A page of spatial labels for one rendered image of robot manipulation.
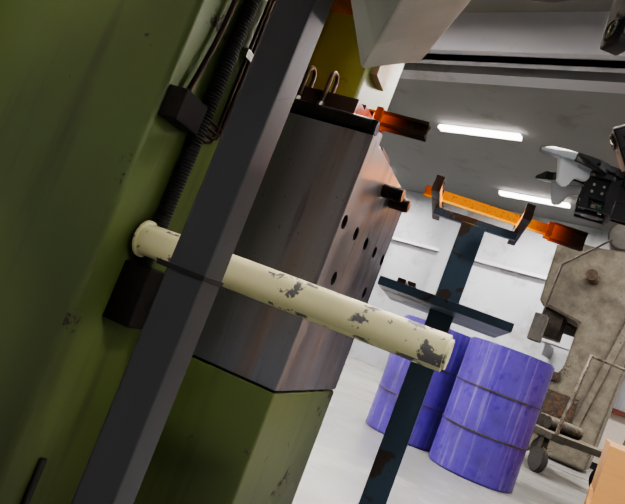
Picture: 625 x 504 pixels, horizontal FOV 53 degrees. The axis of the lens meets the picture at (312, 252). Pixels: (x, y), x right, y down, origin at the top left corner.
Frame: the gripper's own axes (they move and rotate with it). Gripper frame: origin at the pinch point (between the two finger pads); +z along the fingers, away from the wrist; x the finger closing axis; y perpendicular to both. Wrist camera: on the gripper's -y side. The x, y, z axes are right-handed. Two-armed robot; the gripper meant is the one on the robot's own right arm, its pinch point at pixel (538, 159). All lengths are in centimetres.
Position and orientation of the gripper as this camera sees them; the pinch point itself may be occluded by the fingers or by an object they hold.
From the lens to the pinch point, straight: 118.5
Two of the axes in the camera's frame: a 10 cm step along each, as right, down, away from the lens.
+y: -3.6, 9.3, -0.8
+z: -8.9, -3.1, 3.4
